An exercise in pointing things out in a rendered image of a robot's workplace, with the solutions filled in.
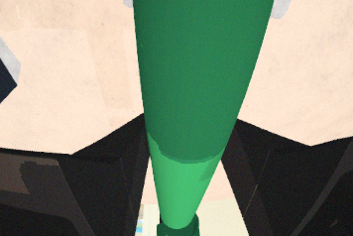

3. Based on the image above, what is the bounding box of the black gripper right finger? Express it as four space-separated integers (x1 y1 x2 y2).
220 118 353 236

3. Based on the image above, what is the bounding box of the long green rod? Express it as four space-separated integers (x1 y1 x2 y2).
132 0 274 230

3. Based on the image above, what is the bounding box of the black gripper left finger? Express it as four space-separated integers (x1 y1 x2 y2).
0 114 150 236

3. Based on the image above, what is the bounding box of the green clamp band with cup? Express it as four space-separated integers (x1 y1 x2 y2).
156 214 200 236

